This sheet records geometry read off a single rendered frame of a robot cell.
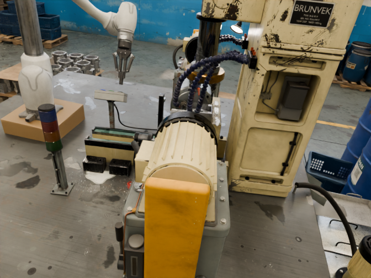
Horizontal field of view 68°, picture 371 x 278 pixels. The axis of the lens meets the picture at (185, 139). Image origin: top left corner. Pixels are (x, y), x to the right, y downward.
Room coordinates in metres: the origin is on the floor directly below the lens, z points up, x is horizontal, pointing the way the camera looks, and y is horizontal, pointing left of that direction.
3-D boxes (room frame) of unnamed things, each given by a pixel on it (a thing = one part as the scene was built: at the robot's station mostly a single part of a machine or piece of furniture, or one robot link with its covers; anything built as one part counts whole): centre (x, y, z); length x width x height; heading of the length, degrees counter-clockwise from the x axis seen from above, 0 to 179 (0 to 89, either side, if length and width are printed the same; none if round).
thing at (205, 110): (1.20, -0.05, 1.11); 0.12 x 0.11 x 0.07; 88
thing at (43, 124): (0.91, 0.54, 1.14); 0.06 x 0.06 x 0.04
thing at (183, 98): (1.55, -0.02, 1.04); 0.37 x 0.25 x 0.25; 178
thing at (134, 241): (0.46, 0.11, 1.07); 0.08 x 0.07 x 0.20; 88
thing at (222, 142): (1.19, -0.17, 0.97); 0.30 x 0.11 x 0.34; 178
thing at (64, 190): (0.91, 0.54, 1.01); 0.08 x 0.08 x 0.42; 88
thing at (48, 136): (0.91, 0.54, 1.10); 0.06 x 0.06 x 0.04
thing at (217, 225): (0.60, 0.00, 0.99); 0.35 x 0.31 x 0.37; 178
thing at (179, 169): (0.56, 0.04, 1.16); 0.33 x 0.26 x 0.42; 178
